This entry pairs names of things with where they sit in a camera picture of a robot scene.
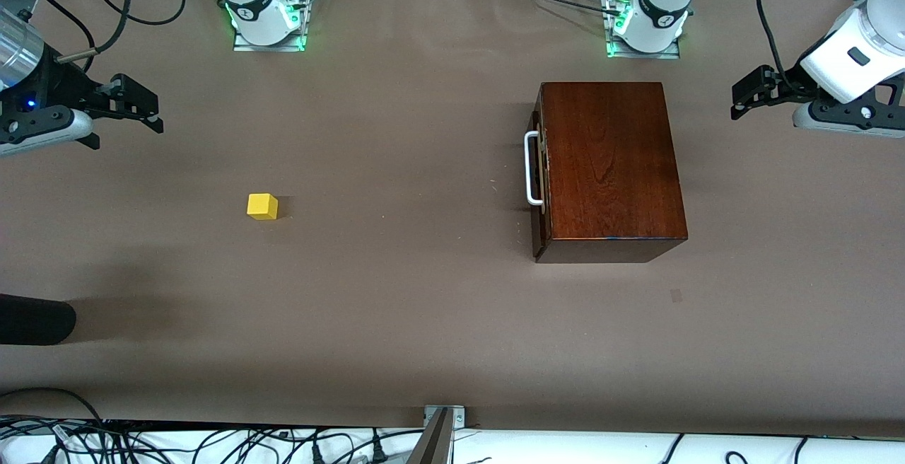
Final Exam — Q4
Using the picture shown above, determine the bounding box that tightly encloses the yellow cube block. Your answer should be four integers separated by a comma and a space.
247, 193, 279, 221

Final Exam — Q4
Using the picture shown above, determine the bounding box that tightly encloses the wooden drawer with metal handle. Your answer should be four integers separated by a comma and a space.
524, 93, 551, 238

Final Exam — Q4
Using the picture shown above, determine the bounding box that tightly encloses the dark wooden cabinet box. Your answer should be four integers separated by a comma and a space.
532, 82, 689, 264

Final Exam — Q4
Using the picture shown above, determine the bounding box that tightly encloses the black cylindrical object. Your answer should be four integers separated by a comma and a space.
0, 294, 76, 346

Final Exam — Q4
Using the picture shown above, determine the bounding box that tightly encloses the brown table cover sheet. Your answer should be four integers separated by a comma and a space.
0, 0, 905, 438

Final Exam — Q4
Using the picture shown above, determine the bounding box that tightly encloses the dark metal beam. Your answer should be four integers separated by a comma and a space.
407, 407, 455, 464

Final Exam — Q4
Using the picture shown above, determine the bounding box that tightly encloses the black thin arm cable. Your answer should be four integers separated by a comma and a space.
13, 0, 97, 72

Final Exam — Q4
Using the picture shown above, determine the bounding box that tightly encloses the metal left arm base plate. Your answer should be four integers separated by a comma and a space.
605, 0, 681, 59

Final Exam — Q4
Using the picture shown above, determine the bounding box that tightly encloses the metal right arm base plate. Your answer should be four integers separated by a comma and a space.
233, 0, 307, 52

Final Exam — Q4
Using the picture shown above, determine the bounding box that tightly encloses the black floor loop cable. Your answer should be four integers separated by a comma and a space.
0, 387, 108, 427

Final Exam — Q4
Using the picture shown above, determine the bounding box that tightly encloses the small metal bracket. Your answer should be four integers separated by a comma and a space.
423, 405, 466, 428

